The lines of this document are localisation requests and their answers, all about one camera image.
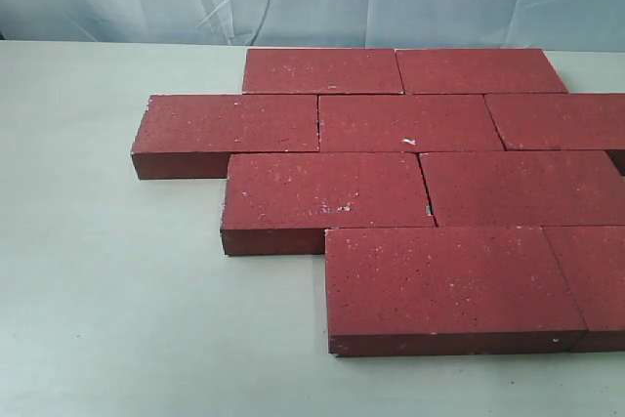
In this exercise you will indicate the red brick with white chip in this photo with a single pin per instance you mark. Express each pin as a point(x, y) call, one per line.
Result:
point(406, 123)

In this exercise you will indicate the red brick right second row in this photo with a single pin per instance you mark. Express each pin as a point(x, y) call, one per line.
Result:
point(569, 121)

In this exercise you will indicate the red brick right third row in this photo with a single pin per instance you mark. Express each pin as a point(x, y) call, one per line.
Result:
point(524, 188)

